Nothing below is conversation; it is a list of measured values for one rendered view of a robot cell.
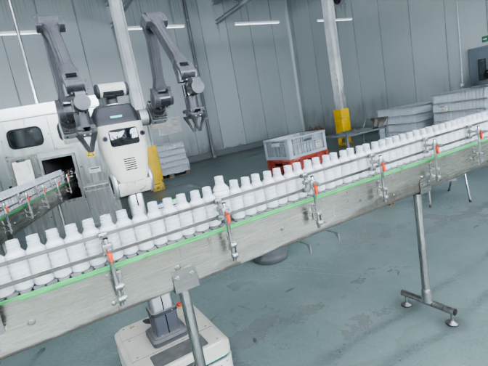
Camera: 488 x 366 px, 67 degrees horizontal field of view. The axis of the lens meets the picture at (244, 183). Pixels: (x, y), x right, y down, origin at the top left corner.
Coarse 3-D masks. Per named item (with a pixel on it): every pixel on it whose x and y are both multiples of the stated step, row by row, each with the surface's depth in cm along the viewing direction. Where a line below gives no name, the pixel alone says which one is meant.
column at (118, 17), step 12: (108, 0) 835; (120, 0) 832; (120, 12) 840; (120, 24) 842; (120, 36) 844; (120, 48) 848; (132, 60) 861; (132, 72) 863; (132, 84) 865; (132, 96) 857; (144, 108) 877
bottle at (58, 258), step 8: (48, 232) 121; (56, 232) 123; (48, 240) 122; (56, 240) 122; (48, 248) 121; (64, 248) 124; (56, 256) 122; (64, 256) 123; (56, 264) 122; (64, 264) 123; (56, 272) 123; (64, 272) 123
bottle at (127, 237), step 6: (120, 210) 135; (120, 216) 132; (126, 216) 134; (120, 222) 132; (126, 222) 133; (132, 228) 134; (120, 234) 133; (126, 234) 133; (132, 234) 134; (126, 240) 133; (132, 240) 134; (126, 252) 134; (132, 252) 134
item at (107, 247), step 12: (468, 132) 232; (480, 132) 226; (432, 144) 205; (480, 144) 228; (372, 156) 188; (480, 156) 229; (372, 168) 189; (384, 168) 184; (432, 168) 212; (312, 180) 163; (312, 192) 165; (384, 192) 187; (216, 204) 146; (312, 204) 171; (228, 216) 142; (228, 228) 144; (108, 252) 118; (120, 276) 129; (120, 288) 124; (120, 300) 124
